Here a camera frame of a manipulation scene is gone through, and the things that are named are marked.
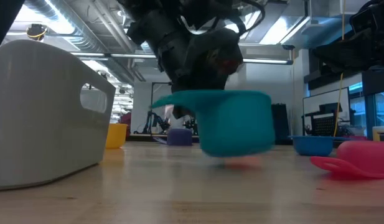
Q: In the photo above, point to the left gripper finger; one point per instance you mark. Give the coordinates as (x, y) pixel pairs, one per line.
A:
(182, 112)

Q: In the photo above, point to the indigo measuring cup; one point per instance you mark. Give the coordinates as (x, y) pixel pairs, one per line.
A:
(179, 137)

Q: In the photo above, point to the teal measuring cup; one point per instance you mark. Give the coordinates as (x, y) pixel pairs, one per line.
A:
(235, 124)

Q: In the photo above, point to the yellow measuring cup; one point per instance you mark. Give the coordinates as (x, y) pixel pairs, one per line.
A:
(116, 137)

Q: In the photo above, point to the pink measuring cup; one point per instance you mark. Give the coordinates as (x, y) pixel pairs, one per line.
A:
(363, 155)

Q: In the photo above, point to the blue measuring cup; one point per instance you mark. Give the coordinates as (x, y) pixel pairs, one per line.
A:
(313, 146)

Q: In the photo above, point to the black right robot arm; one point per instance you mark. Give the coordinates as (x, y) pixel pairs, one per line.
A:
(375, 15)

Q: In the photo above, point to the background black robot arm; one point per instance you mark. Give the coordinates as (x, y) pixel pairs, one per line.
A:
(191, 126)
(154, 123)

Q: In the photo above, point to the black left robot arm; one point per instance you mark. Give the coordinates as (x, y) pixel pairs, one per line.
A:
(154, 9)

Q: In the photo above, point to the pale grey plastic basket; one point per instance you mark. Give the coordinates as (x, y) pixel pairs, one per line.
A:
(39, 124)

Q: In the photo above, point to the person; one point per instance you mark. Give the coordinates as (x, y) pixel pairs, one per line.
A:
(169, 113)

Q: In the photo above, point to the red cabinet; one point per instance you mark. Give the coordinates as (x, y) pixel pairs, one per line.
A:
(127, 118)

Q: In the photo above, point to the long tube light fixture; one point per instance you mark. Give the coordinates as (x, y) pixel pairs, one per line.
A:
(117, 55)

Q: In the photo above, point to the yellow bin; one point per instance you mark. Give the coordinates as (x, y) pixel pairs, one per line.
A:
(378, 130)

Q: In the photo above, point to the black pegboard cart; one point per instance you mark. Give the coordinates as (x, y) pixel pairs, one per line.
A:
(324, 126)

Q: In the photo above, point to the tall black cabinet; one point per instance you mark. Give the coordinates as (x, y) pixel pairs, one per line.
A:
(280, 121)

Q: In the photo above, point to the black background station frame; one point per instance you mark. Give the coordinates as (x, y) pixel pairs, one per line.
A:
(152, 105)

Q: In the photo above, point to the black aluminium table frame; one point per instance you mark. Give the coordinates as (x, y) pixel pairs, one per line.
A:
(142, 139)

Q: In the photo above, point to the white board black frame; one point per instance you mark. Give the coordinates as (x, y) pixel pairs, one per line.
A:
(328, 96)

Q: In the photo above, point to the silver spiral ceiling duct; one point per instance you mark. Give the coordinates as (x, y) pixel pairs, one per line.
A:
(70, 28)

